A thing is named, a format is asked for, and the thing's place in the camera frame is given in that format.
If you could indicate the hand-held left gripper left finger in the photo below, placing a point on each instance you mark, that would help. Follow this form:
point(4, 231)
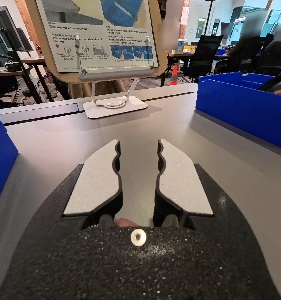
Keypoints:
point(93, 185)

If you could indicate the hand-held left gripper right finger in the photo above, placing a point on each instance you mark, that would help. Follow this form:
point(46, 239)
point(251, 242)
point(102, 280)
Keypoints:
point(182, 185)

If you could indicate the instruction sheet on stand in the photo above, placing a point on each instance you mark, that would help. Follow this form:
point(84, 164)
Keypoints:
point(70, 77)

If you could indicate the black office chair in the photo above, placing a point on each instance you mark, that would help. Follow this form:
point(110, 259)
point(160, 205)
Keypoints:
point(203, 54)

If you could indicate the grey table hatch cover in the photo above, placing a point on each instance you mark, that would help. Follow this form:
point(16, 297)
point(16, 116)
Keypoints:
point(37, 111)

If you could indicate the black computer monitor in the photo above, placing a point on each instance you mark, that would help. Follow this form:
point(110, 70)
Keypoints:
point(2, 35)
point(24, 39)

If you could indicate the beige cloth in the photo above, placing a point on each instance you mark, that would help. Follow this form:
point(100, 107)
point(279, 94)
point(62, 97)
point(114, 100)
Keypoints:
point(79, 90)

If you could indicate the printed instruction sheet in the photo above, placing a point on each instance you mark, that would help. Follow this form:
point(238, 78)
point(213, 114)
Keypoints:
point(89, 14)

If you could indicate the blue plastic bin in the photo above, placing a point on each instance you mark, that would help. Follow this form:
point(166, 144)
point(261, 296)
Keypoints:
point(2, 152)
point(236, 112)

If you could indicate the wooden office desk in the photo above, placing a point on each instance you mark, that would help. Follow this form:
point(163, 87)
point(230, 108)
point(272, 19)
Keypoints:
point(32, 60)

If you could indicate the orange traffic cone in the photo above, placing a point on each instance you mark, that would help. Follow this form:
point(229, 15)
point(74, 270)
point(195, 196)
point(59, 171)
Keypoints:
point(174, 78)

